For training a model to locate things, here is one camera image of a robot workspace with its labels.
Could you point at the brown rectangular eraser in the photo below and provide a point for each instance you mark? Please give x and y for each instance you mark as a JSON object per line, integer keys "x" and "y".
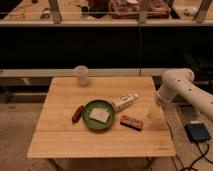
{"x": 131, "y": 123}

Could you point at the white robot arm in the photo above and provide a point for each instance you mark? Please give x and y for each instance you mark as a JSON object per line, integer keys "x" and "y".
{"x": 180, "y": 82}

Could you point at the white tube with cap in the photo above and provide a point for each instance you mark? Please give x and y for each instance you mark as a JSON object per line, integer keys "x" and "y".
{"x": 124, "y": 101}

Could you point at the green round plate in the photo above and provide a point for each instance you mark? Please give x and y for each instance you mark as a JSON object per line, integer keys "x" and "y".
{"x": 97, "y": 125}

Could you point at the white sponge on plate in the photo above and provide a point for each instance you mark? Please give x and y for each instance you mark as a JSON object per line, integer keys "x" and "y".
{"x": 99, "y": 114}

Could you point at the wooden table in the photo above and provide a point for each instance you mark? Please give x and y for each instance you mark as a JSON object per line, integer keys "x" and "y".
{"x": 56, "y": 136}

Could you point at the wooden shelf with clutter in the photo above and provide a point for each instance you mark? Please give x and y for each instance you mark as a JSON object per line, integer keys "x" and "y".
{"x": 106, "y": 13}

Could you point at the red brown sausage toy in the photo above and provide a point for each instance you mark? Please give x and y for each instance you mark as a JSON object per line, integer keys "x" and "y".
{"x": 76, "y": 116}

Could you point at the black foot pedal box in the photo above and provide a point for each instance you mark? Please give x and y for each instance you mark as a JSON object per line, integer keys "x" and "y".
{"x": 197, "y": 132}

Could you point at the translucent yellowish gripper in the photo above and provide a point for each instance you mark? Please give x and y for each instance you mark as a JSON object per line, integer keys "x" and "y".
{"x": 151, "y": 111}

